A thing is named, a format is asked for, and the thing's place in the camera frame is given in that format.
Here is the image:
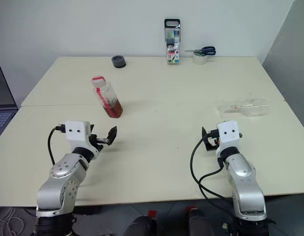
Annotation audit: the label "blue handled scissors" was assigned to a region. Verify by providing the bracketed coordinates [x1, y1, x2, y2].
[183, 46, 217, 56]

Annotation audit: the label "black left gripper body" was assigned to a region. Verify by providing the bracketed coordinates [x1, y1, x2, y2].
[89, 134, 110, 152]

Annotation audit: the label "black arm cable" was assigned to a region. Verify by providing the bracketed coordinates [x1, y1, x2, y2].
[190, 136, 234, 201]
[48, 125, 67, 165]

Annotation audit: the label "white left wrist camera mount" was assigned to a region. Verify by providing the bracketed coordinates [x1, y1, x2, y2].
[64, 120, 99, 159]

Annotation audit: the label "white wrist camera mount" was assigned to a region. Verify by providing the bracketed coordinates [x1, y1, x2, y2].
[215, 120, 242, 158]
[64, 120, 99, 159]

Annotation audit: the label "clear tape roll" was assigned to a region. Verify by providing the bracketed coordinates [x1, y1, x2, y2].
[192, 51, 208, 65]

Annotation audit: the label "clear wine glass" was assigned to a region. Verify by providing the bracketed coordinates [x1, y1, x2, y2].
[217, 97, 271, 118]

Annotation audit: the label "marker pen box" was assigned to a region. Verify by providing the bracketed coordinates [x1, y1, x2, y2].
[163, 18, 182, 66]

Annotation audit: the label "red white bottle cap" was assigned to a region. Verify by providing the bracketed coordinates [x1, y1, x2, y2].
[91, 76, 106, 89]

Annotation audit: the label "tangle of white floor cables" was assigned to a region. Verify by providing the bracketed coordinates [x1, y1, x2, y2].
[0, 206, 37, 236]

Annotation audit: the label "dark rounded shape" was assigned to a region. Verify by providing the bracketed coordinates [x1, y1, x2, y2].
[188, 208, 218, 236]
[122, 214, 155, 236]

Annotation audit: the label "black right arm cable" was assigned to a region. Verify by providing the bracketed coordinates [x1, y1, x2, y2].
[190, 136, 234, 201]

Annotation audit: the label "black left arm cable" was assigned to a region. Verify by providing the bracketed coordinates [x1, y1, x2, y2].
[48, 125, 67, 165]

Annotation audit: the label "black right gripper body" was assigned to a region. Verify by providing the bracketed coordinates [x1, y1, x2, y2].
[207, 129, 220, 151]

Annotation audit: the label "dark laptop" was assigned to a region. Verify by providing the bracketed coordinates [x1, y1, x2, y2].
[0, 65, 19, 145]

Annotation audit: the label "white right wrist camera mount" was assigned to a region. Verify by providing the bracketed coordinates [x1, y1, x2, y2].
[215, 120, 242, 158]

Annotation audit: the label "plastic bottle with red liquid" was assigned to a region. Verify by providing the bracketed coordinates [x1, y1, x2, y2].
[93, 82, 124, 118]

